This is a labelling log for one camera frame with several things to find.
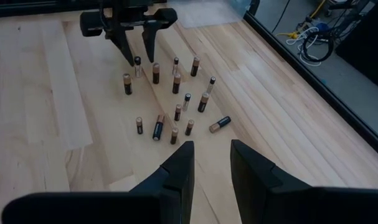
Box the long black floor cable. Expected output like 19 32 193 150
270 0 292 32

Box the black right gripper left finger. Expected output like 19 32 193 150
129 141 195 224

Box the white tangled cable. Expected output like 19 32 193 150
285 26 322 68

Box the black coiled cable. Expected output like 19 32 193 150
300 29 335 63

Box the black box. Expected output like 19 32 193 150
334 0 378 88

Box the yellow floor cable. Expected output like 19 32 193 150
275 0 328 40

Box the clear plastic storage bin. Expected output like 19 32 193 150
169 0 252 29

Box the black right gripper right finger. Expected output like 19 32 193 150
230 139 313 224

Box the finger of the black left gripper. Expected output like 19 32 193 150
108 26 136 67
141 27 161 63

